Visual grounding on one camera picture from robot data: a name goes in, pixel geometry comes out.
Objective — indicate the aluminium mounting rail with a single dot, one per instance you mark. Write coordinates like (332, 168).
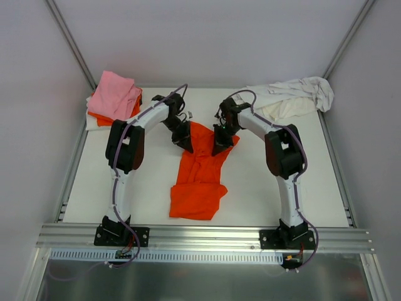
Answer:
(204, 238)

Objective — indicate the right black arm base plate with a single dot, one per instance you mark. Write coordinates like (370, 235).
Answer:
(281, 240)

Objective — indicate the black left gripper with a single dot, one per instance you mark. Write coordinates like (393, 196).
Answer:
(180, 132)

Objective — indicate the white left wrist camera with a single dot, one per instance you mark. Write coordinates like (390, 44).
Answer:
(189, 114)

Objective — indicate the crumpled white t shirt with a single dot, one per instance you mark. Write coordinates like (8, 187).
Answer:
(294, 98)

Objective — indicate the folded pink t shirt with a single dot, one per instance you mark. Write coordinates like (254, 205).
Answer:
(115, 97)

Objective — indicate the white slotted cable duct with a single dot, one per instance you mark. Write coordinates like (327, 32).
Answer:
(169, 256)

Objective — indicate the orange t shirt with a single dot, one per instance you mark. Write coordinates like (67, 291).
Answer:
(127, 108)
(198, 190)

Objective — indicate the folded orange t shirt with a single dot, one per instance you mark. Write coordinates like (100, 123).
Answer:
(127, 108)

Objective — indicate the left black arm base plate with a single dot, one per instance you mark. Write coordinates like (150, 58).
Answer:
(141, 236)

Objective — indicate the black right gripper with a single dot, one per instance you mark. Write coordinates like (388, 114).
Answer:
(223, 136)

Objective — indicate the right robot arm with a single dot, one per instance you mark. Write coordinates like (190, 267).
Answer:
(285, 158)

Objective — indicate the right corner frame post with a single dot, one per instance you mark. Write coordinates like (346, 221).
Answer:
(350, 34)

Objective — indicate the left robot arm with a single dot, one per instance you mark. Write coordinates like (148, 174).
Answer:
(125, 153)

